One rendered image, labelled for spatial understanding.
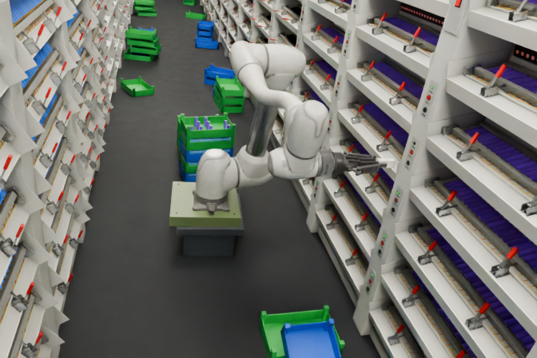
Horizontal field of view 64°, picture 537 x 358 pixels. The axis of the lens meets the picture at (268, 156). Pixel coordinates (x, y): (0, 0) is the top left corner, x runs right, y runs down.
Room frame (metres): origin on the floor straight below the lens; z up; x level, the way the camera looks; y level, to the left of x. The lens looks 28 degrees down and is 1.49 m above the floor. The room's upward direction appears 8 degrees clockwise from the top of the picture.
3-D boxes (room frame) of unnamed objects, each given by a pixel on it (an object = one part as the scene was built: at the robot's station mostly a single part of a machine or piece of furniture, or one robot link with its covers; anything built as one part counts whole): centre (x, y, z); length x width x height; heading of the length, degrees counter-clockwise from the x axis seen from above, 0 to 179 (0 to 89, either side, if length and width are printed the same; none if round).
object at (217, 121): (2.45, 0.40, 0.36); 0.30 x 0.20 x 0.08; 115
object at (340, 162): (1.29, -0.25, 0.83); 0.09 x 0.08 x 0.07; 107
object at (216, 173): (1.80, 0.25, 0.41); 0.18 x 0.16 x 0.22; 118
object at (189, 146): (2.45, 0.40, 0.28); 0.30 x 0.20 x 0.08; 115
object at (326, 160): (1.26, -0.18, 0.83); 0.09 x 0.06 x 0.09; 17
